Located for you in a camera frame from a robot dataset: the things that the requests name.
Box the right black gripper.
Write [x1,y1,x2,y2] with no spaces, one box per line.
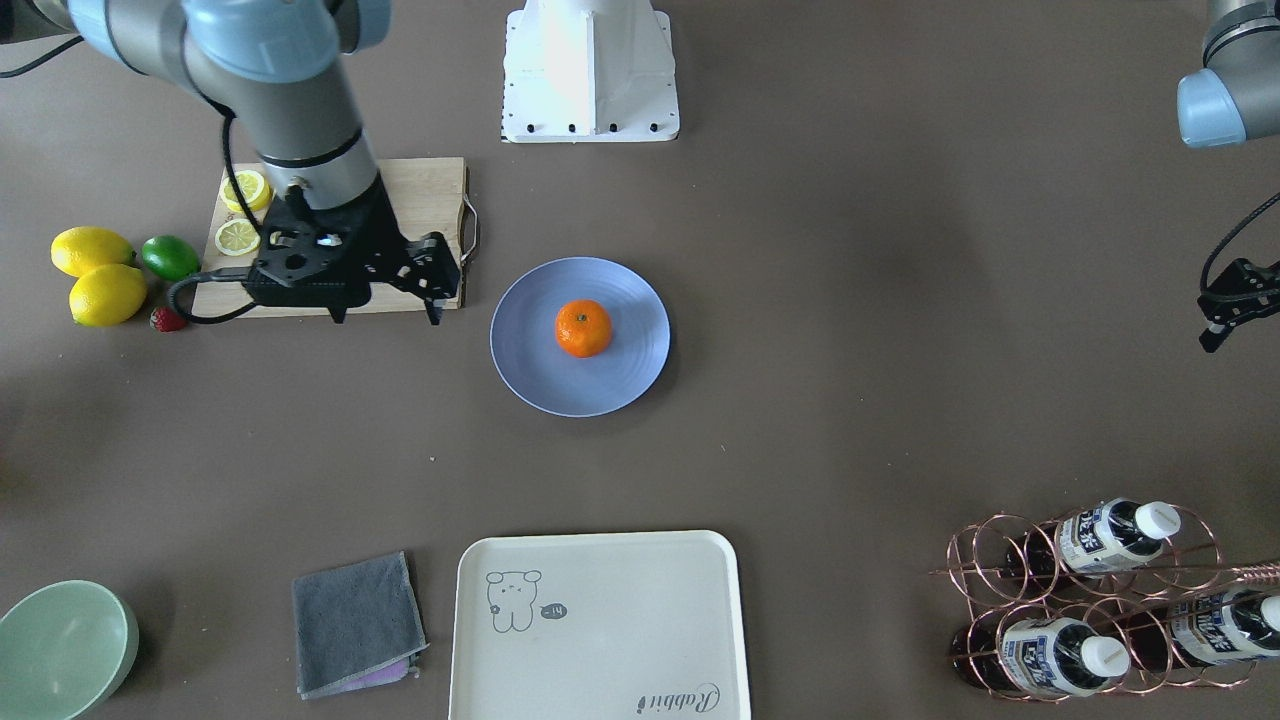
[262,176,461,325]

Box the blue plate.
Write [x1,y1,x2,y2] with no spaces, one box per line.
[490,256,671,418]

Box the orange mandarin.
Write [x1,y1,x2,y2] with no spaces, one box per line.
[554,299,613,359]

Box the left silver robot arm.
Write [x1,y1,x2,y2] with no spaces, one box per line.
[1178,1,1279,149]

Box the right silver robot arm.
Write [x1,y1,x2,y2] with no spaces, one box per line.
[3,1,461,324]

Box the lemon slice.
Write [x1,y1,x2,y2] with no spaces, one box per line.
[212,217,260,258]

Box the lemon half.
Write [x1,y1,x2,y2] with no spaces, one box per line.
[219,169,274,217]

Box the wooden cutting board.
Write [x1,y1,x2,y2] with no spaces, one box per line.
[182,158,474,320]

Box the green lime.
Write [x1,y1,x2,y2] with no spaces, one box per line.
[140,234,201,283]

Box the red strawberry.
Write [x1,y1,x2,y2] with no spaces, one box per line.
[148,306,189,333]

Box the grey cloth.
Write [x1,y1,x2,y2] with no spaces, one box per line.
[291,551,429,700]

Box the green bowl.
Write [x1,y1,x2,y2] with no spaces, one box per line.
[1,580,140,719]

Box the cream rabbit tray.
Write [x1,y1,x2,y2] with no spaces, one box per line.
[448,530,753,719]

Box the tea bottle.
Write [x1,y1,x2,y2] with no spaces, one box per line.
[948,618,1132,701]
[998,498,1183,591]
[1119,585,1279,673]

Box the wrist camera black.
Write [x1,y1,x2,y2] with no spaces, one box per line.
[1197,258,1279,354]
[241,217,372,323]

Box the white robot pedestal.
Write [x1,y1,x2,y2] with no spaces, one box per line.
[500,1,681,143]

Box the copper wire bottle rack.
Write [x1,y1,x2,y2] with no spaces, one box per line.
[943,502,1277,703]

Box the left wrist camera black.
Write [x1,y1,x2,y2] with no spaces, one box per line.
[1197,258,1279,354]

